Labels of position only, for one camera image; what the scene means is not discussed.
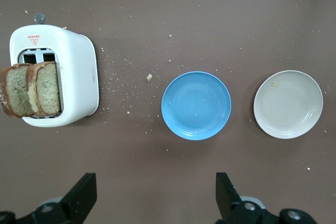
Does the blue round plate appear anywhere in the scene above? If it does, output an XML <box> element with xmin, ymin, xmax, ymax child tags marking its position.
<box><xmin>161</xmin><ymin>71</ymin><xmax>233</xmax><ymax>141</ymax></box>

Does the brown bread slice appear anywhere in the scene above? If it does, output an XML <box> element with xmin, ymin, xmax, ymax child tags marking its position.
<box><xmin>0</xmin><ymin>63</ymin><xmax>34</xmax><ymax>118</ymax></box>
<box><xmin>25</xmin><ymin>61</ymin><xmax>62</xmax><ymax>117</ymax></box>

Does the white two-slot toaster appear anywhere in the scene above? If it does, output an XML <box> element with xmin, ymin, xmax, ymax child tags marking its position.
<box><xmin>9</xmin><ymin>12</ymin><xmax>100</xmax><ymax>128</ymax></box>

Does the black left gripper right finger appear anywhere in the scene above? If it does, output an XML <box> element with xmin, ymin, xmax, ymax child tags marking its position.
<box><xmin>215</xmin><ymin>172</ymin><xmax>316</xmax><ymax>224</ymax></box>

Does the beige round plate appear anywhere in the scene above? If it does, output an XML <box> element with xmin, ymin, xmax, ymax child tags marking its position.
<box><xmin>253</xmin><ymin>70</ymin><xmax>324</xmax><ymax>140</ymax></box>

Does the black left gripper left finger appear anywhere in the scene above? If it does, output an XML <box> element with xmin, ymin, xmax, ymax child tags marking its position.
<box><xmin>0</xmin><ymin>173</ymin><xmax>97</xmax><ymax>224</ymax></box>

